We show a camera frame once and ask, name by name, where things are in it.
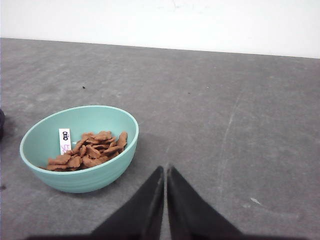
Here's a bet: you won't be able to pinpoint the black frying pan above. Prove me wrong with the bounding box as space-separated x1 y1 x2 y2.
0 109 5 141

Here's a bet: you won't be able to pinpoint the brown beef pieces pile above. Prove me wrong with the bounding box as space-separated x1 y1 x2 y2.
44 131 128 172

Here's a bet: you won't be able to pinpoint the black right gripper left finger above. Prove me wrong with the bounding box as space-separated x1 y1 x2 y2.
91 166 165 240

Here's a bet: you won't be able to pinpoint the white label sticker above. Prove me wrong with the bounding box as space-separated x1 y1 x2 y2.
58 128 72 155

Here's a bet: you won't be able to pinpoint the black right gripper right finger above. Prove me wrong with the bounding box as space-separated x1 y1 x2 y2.
167 165 244 240

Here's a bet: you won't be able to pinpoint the teal green bowl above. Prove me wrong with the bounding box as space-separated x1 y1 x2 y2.
19 105 139 193

